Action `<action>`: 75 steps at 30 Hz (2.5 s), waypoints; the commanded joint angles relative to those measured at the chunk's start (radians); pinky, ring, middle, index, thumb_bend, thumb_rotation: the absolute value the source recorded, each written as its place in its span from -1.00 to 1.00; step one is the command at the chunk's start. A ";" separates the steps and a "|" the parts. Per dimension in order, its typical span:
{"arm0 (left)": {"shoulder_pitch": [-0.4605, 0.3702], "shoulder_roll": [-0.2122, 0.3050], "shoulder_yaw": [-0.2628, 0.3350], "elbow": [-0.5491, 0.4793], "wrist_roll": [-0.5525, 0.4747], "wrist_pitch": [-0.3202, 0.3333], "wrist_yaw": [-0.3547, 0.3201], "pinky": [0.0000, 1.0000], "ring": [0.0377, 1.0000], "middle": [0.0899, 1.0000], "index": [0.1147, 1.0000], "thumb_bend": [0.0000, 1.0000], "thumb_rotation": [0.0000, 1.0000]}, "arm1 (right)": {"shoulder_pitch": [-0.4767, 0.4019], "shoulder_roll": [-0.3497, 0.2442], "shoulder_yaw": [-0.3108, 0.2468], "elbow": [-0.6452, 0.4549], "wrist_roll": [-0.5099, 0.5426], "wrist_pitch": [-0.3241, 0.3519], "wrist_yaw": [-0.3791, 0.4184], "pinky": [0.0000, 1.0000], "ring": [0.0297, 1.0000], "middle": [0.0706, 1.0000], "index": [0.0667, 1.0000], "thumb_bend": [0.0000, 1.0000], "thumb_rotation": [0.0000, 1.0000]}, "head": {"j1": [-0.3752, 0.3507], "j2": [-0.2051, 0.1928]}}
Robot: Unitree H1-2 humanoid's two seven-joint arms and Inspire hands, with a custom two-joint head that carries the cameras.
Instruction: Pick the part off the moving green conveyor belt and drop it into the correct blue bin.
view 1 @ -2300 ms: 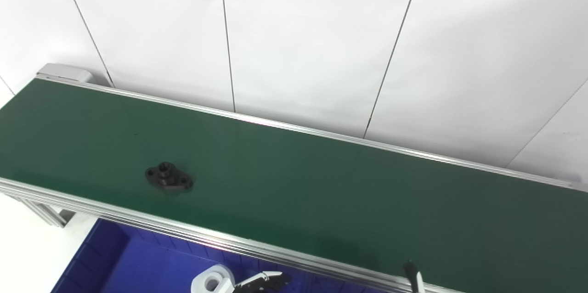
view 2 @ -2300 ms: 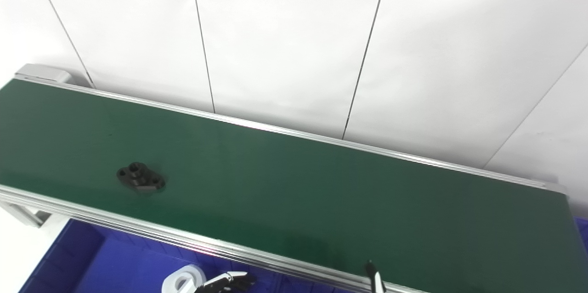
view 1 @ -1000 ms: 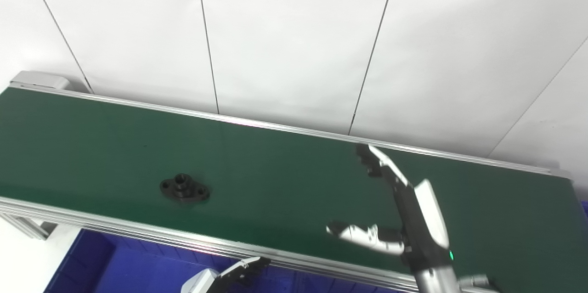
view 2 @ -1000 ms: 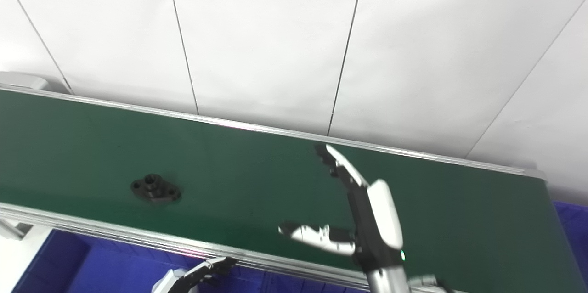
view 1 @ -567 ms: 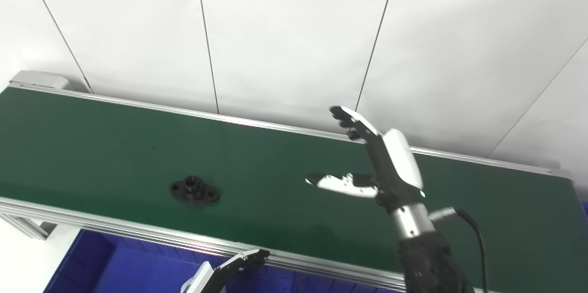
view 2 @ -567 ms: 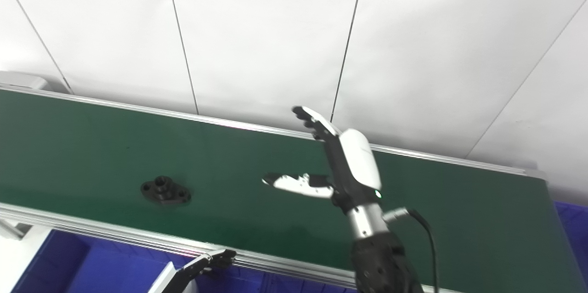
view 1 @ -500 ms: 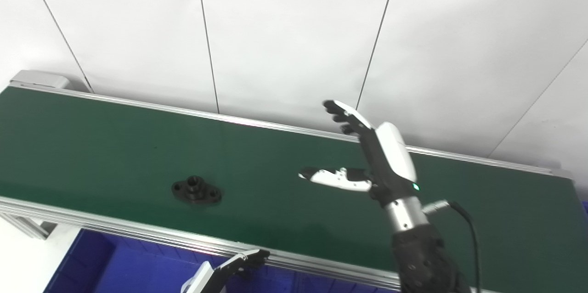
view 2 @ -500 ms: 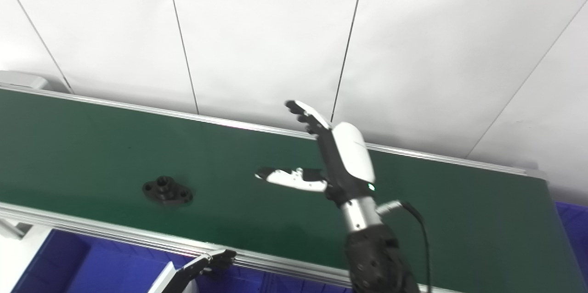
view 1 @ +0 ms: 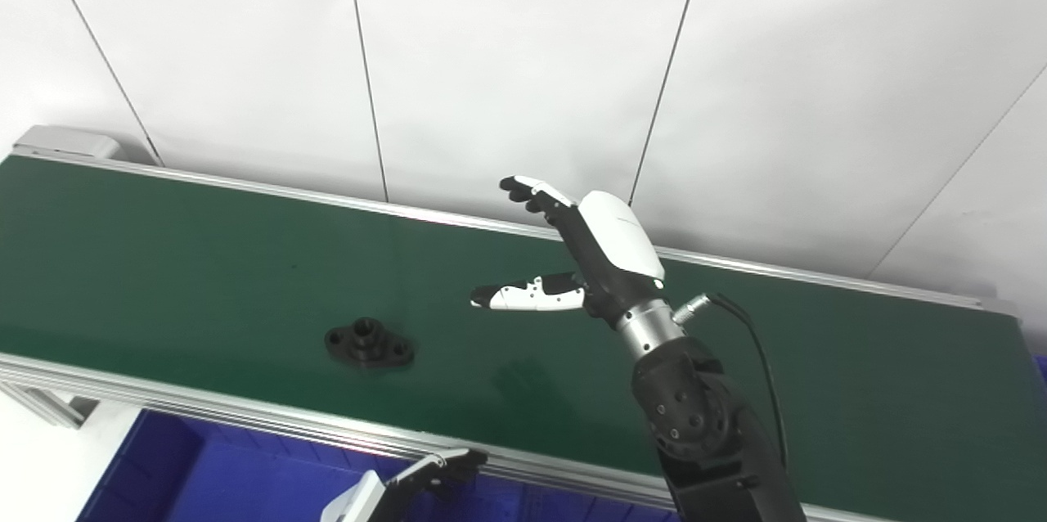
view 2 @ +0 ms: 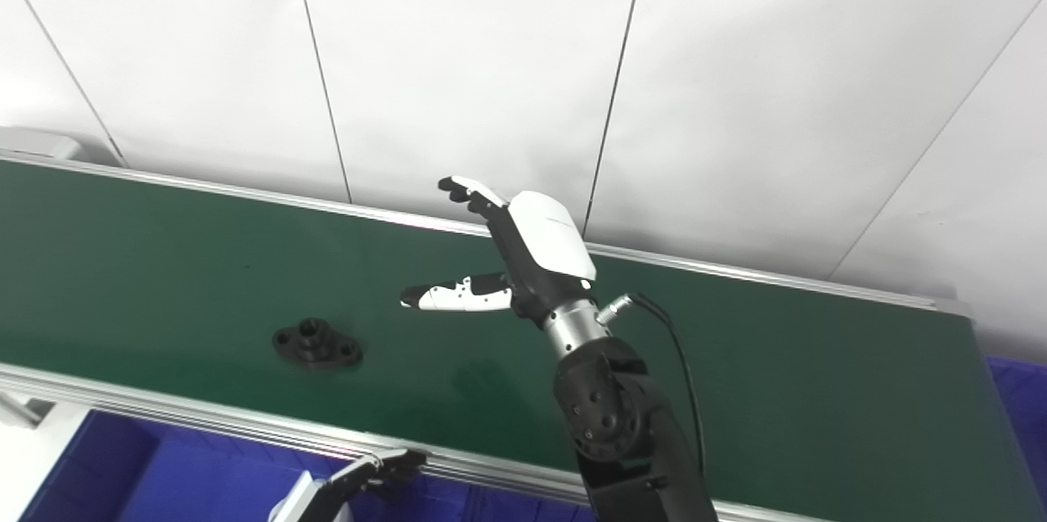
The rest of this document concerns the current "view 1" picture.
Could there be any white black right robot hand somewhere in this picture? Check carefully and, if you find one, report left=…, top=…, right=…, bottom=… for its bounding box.
left=470, top=175, right=667, bottom=322

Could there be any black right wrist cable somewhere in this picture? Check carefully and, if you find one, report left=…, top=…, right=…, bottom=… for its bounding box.
left=672, top=290, right=791, bottom=470

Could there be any green conveyor belt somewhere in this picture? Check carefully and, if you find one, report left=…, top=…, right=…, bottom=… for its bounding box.
left=0, top=125, right=1047, bottom=522

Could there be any aluminium conveyor support leg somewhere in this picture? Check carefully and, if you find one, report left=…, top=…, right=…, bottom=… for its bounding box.
left=0, top=380, right=101, bottom=430

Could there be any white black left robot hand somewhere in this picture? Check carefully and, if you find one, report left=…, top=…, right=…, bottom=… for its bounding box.
left=321, top=448, right=490, bottom=522

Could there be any black flanged machine part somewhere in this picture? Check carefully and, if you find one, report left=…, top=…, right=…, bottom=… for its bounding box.
left=324, top=316, right=416, bottom=370

